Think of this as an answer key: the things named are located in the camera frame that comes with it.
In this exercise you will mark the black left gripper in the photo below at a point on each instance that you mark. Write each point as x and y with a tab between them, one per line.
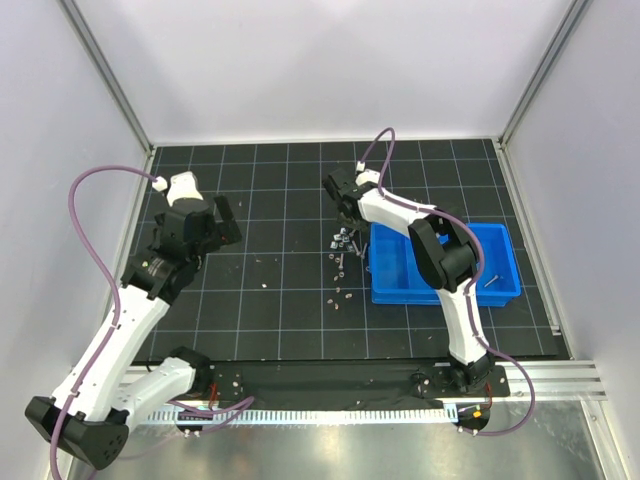
220	228

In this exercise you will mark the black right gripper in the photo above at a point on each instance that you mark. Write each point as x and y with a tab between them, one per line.
338	195

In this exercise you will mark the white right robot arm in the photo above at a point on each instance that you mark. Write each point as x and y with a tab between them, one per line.
448	256

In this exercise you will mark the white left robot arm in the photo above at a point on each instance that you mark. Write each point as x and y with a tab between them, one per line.
89	415

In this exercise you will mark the blue compartment tray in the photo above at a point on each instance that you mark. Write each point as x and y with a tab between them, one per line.
396	280

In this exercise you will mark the black grid mat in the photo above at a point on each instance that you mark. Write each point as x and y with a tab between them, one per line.
265	298

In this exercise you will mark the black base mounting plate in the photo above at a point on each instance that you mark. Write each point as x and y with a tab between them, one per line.
349	385

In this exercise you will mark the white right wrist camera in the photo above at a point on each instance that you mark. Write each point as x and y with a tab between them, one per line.
366	175

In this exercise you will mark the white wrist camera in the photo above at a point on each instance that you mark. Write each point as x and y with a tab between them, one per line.
177	187
366	175

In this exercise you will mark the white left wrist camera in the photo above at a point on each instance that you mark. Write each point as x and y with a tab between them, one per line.
177	187

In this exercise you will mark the white slotted cable duct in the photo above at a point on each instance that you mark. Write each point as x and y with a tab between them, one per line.
172	415

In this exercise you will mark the left aluminium frame post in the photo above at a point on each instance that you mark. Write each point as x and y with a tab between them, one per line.
92	48

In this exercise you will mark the aluminium frame post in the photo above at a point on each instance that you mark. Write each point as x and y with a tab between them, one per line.
552	53
92	48

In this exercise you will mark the right aluminium frame post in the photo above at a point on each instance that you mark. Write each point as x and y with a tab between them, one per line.
552	53

